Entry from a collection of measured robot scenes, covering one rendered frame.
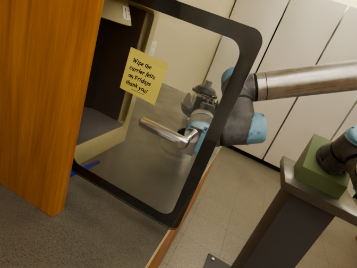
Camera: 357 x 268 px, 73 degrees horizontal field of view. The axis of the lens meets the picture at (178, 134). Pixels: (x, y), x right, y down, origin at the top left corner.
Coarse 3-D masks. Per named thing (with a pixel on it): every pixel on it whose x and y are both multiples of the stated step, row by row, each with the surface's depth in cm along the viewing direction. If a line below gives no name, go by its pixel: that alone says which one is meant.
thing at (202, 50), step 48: (144, 0) 39; (96, 48) 44; (144, 48) 41; (192, 48) 38; (240, 48) 35; (96, 96) 47; (192, 96) 40; (96, 144) 50; (144, 144) 46; (192, 144) 42; (144, 192) 49; (192, 192) 45
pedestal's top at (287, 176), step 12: (288, 168) 116; (288, 180) 104; (288, 192) 102; (300, 192) 100; (312, 192) 101; (324, 192) 105; (348, 192) 115; (312, 204) 100; (324, 204) 98; (336, 204) 99; (348, 204) 103; (348, 216) 96
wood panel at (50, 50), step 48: (0, 0) 38; (48, 0) 35; (96, 0) 34; (0, 48) 41; (48, 48) 38; (0, 96) 44; (48, 96) 40; (0, 144) 48; (48, 144) 43; (48, 192) 47
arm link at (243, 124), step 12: (240, 108) 58; (252, 108) 59; (228, 120) 57; (240, 120) 56; (252, 120) 56; (264, 120) 56; (228, 132) 56; (240, 132) 56; (252, 132) 56; (264, 132) 55; (228, 144) 58; (240, 144) 58
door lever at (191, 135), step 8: (144, 120) 39; (144, 128) 39; (152, 128) 39; (160, 128) 38; (192, 128) 41; (160, 136) 39; (168, 136) 38; (176, 136) 38; (192, 136) 40; (176, 144) 38; (184, 144) 37
